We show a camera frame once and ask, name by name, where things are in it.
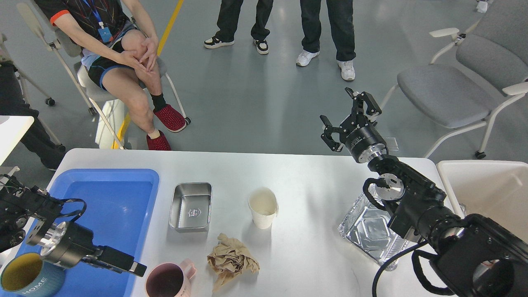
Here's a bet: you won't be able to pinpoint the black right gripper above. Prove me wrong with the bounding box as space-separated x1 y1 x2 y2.
320 87 388 163

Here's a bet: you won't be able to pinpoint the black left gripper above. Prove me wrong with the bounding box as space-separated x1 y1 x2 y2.
26 222 147 278

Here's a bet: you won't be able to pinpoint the pink ribbed mug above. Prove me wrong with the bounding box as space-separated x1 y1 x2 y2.
145 258 197 297

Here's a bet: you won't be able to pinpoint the teal mug yellow inside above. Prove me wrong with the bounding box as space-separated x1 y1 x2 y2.
1 252 66 297

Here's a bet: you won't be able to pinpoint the stainless steel rectangular container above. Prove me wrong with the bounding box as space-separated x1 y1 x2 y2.
169 182 212 233

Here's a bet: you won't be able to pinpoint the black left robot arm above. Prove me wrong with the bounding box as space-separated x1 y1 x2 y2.
0 174 146 277

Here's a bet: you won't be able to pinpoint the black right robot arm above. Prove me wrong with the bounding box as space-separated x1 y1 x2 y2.
320 87 528 297

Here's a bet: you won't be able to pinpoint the aluminium foil tray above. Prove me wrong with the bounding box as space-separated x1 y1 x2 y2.
338 193 409 266

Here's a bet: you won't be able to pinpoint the person in black trousers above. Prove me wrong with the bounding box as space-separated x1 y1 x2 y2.
0 62 65 171

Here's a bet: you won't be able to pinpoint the crumpled brown paper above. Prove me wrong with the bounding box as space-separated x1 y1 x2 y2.
206 233 260 292

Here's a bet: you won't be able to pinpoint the white paper cup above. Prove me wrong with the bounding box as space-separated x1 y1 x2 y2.
248 187 278 229

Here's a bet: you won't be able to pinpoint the grey office chair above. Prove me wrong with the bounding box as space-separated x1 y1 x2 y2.
380 0 528 159

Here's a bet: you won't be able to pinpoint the white side table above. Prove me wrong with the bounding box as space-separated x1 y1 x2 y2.
0 115 34 164

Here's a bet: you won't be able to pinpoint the standing person black white sneakers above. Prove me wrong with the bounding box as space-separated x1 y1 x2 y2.
203 0 274 55

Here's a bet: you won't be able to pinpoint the white plastic bin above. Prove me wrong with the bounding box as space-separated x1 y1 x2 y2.
437 160 528 242

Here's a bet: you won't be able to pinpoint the seated person black shirt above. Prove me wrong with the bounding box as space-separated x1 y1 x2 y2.
34 0 187 151

